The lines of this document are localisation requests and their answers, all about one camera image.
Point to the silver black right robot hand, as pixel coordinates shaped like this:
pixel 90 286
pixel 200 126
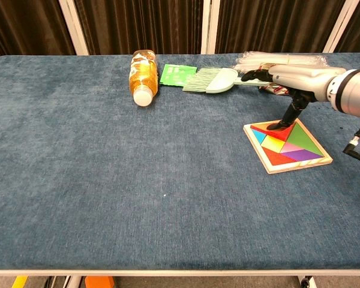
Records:
pixel 303 82

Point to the orange tangram triangle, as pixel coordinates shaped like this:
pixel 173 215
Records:
pixel 283 134

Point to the pink puzzle piece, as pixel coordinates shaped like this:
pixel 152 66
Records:
pixel 292 148

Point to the yellow square puzzle piece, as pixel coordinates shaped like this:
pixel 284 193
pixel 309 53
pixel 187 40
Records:
pixel 274 144

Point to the blue triangle puzzle piece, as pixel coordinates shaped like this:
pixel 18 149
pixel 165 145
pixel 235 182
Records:
pixel 259 136

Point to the red triangular puzzle piece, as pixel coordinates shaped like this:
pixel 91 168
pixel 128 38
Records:
pixel 277 158

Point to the gold red snack bag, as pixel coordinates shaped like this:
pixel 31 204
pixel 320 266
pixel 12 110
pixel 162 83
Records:
pixel 273 89

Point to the bundle of clear wrapped straws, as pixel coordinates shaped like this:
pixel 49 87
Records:
pixel 258 60

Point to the mint green plastic brush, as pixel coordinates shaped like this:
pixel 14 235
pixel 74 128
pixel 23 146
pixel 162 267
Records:
pixel 220 81

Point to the green sachet packet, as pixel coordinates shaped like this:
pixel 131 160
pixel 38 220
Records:
pixel 174 73

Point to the amber tea plastic bottle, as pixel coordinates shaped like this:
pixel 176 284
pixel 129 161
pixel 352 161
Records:
pixel 142 75

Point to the blue table cloth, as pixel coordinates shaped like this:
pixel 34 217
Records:
pixel 108 165

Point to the orange box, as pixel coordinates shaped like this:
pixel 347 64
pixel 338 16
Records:
pixel 99 282

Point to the white partition post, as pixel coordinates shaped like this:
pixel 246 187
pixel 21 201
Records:
pixel 75 30
pixel 210 27
pixel 339 30

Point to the wooden tangram puzzle tray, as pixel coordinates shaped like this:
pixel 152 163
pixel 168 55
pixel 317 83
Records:
pixel 300 166

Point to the long grey metal rail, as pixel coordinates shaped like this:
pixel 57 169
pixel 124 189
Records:
pixel 180 272

